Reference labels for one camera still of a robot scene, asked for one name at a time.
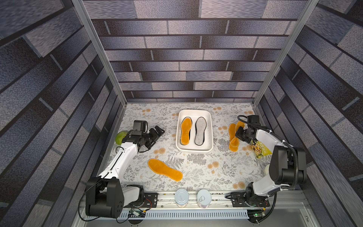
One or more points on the white bowl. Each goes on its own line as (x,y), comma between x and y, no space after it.
(266,170)

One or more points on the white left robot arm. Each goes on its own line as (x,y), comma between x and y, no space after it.
(104,194)

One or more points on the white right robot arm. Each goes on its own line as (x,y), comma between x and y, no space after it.
(287,167)

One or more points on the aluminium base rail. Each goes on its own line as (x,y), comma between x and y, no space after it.
(292,210)

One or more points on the green cabbage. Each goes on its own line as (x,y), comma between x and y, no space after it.
(120,136)

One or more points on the white plastic storage box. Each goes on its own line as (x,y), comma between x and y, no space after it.
(194,114)

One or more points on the orange fuzzy insole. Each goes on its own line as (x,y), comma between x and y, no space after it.
(186,126)
(161,168)
(233,141)
(239,125)

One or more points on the silver tin can left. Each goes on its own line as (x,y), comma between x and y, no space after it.
(181,198)

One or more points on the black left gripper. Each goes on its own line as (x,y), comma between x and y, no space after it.
(155,135)

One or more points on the yellow-green snack bag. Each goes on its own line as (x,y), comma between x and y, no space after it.
(260,149)

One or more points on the silver tin can right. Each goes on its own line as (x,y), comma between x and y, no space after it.
(204,198)

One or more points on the silver tin can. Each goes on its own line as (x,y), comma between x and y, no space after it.
(181,198)
(204,198)

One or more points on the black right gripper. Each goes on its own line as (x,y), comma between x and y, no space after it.
(242,134)

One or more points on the grey felt insole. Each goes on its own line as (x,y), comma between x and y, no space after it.
(200,127)

